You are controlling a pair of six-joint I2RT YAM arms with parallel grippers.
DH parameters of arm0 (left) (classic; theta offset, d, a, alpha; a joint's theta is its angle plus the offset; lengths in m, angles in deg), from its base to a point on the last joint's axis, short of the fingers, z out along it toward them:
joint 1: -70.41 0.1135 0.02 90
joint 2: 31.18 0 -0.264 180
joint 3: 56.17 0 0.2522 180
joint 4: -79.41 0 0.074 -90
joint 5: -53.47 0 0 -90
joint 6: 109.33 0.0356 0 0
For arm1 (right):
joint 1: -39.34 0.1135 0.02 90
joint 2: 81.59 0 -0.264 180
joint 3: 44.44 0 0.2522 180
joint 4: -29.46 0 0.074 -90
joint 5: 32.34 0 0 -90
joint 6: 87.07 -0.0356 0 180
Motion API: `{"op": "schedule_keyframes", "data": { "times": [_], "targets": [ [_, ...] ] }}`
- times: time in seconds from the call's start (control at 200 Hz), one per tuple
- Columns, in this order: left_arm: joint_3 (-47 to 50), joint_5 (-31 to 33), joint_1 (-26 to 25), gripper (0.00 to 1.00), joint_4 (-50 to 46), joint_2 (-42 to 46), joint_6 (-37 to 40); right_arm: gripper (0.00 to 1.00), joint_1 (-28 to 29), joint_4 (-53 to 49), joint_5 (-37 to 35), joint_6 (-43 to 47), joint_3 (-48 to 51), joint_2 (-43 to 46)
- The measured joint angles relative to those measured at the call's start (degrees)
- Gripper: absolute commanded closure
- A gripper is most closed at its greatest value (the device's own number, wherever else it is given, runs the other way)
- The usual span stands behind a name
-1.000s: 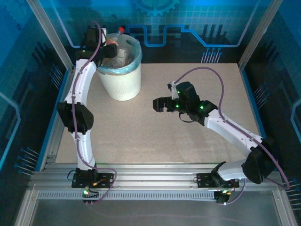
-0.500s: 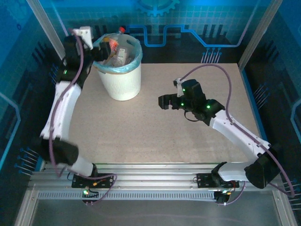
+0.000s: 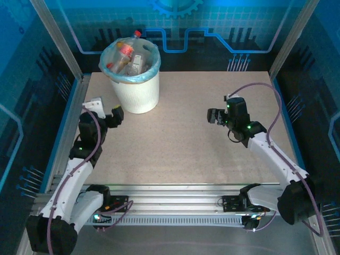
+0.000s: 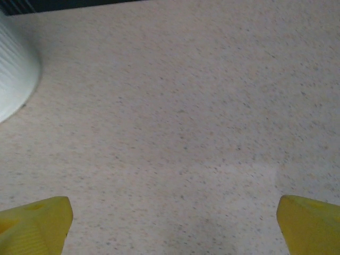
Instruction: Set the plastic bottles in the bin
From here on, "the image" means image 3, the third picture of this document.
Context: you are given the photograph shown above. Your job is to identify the red-capped clear bottle red label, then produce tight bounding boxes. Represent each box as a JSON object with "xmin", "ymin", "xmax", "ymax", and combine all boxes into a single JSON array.
[{"xmin": 109, "ymin": 30, "xmax": 143, "ymax": 74}]

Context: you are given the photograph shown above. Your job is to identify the white plastic bin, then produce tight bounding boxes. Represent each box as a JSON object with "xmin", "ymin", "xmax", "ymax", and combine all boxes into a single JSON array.
[{"xmin": 110, "ymin": 71, "xmax": 160, "ymax": 114}]

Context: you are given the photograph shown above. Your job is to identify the blue plastic bin liner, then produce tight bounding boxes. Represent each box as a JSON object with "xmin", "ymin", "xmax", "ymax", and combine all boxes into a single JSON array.
[{"xmin": 98, "ymin": 37, "xmax": 162, "ymax": 84}]

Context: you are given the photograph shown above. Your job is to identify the black connector box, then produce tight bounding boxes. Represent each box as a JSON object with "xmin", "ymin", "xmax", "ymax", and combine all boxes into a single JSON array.
[
  {"xmin": 92, "ymin": 211, "xmax": 112, "ymax": 231},
  {"xmin": 242, "ymin": 214, "xmax": 262, "ymax": 232}
]

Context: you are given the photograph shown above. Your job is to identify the grey metal base panel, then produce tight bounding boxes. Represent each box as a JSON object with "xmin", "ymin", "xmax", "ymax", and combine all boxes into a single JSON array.
[{"xmin": 18, "ymin": 224, "xmax": 337, "ymax": 255}]

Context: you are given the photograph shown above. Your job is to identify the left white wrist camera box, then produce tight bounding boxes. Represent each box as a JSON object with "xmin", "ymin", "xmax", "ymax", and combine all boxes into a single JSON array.
[{"xmin": 81, "ymin": 97, "xmax": 106, "ymax": 120}]

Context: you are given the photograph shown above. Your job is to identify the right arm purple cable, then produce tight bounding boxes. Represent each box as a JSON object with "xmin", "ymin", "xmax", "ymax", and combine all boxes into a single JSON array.
[{"xmin": 228, "ymin": 82, "xmax": 324, "ymax": 237}]

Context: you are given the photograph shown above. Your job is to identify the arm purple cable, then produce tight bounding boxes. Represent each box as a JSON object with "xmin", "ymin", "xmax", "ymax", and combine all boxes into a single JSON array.
[
  {"xmin": 46, "ymin": 106, "xmax": 134, "ymax": 254},
  {"xmin": 228, "ymin": 82, "xmax": 324, "ymax": 237}
]

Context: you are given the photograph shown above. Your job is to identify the aluminium side rail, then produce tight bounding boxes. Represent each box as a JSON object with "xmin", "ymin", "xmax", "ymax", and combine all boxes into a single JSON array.
[{"xmin": 44, "ymin": 74, "xmax": 91, "ymax": 193}]

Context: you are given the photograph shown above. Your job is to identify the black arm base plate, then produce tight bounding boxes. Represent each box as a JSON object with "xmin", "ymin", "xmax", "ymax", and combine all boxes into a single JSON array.
[
  {"xmin": 102, "ymin": 195, "xmax": 130, "ymax": 213},
  {"xmin": 222, "ymin": 195, "xmax": 270, "ymax": 213}
]

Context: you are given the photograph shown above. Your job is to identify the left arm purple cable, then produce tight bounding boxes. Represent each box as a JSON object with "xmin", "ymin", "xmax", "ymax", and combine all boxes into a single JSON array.
[{"xmin": 46, "ymin": 106, "xmax": 134, "ymax": 254}]

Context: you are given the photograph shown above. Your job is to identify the aluminium frame post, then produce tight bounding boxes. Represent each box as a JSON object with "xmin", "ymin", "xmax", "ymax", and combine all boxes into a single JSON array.
[
  {"xmin": 268, "ymin": 0, "xmax": 321, "ymax": 80},
  {"xmin": 29, "ymin": 0, "xmax": 83, "ymax": 80}
]

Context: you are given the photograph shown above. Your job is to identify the aluminium front rail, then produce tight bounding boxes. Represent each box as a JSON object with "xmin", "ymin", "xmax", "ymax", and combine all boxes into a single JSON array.
[{"xmin": 33, "ymin": 184, "xmax": 319, "ymax": 216}]

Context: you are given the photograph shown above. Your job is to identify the slotted grey cable duct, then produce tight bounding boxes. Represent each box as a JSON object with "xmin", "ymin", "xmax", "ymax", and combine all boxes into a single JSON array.
[{"xmin": 87, "ymin": 215, "xmax": 245, "ymax": 227}]

